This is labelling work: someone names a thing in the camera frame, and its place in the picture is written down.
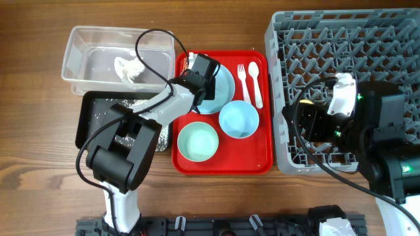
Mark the white plastic fork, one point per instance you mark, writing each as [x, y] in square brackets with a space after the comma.
[242, 77]

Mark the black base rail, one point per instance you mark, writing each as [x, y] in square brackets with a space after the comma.
[297, 224]

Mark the light blue plate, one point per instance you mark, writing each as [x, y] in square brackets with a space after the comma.
[224, 92]

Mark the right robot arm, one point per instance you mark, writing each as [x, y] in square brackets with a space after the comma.
[367, 120]

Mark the clear plastic bin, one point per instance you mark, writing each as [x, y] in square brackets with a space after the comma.
[88, 62]

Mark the light blue bowl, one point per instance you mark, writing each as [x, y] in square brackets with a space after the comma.
[239, 119]

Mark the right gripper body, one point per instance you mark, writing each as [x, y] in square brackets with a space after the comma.
[292, 115]

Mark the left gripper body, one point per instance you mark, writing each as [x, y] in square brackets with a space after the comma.
[210, 85]

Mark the red serving tray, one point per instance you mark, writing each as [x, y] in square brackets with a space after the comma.
[252, 155]

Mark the white tissue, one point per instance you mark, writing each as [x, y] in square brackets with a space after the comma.
[128, 70]

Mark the black plastic tray bin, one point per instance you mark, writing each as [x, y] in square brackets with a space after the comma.
[86, 107]

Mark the green bowl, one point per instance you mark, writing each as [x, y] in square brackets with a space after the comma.
[198, 142]

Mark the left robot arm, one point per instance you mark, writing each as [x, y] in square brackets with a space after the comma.
[120, 152]

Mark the white plastic spoon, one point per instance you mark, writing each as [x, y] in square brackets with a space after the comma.
[253, 70]

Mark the grey dishwasher rack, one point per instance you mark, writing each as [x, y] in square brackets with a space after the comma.
[372, 45]

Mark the yellow cup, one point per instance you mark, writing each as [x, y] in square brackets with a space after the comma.
[306, 102]

